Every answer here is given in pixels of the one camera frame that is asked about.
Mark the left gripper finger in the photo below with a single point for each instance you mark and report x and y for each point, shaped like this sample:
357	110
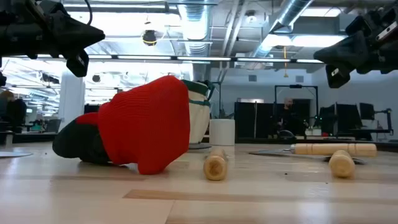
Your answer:
74	34

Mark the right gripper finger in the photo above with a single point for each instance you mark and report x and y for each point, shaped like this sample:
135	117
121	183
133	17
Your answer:
345	53

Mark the red knit garden glove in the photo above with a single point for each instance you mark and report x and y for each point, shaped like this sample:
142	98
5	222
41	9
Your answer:
146	124

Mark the cream gardening bag green trim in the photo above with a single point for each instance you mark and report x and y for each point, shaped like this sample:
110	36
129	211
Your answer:
199	121

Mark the black monitor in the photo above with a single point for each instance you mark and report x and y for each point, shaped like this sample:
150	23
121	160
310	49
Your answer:
345	118

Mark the person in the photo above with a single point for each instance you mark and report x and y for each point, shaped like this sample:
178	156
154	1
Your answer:
15	112
289	119

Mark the white pot with succulent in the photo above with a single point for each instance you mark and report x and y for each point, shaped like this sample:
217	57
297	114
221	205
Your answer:
222	132

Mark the black metal stand frame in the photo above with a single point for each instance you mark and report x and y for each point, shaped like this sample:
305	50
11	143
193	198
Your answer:
295	86

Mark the silver ceiling duct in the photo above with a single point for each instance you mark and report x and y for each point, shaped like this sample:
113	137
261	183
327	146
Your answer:
289	14
194	25

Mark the black overhead camera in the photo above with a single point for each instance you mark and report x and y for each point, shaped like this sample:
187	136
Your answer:
149	38

